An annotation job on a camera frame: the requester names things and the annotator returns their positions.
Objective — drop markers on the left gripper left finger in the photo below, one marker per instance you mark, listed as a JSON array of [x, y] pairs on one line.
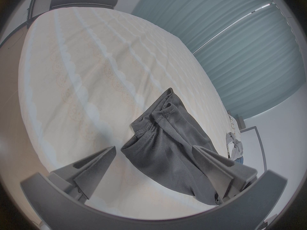
[[93, 169]]

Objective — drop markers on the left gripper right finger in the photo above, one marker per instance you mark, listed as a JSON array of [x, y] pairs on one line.
[[223, 171]]

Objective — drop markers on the black T-shirt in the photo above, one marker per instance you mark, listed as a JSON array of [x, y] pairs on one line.
[[168, 147]]

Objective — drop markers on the bed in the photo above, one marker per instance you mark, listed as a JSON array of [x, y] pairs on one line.
[[96, 68]]

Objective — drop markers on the dark blue garment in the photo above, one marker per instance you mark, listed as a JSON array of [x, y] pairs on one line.
[[239, 160]]

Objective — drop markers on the grey garment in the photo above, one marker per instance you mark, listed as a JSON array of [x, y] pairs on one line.
[[236, 147]]

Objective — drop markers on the white printed pillow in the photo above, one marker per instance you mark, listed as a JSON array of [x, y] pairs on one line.
[[235, 127]]

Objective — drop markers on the grey bedside table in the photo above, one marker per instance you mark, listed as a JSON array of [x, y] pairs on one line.
[[240, 121]]

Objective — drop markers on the blue-green curtain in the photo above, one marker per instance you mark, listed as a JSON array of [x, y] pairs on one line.
[[203, 15], [259, 63]]

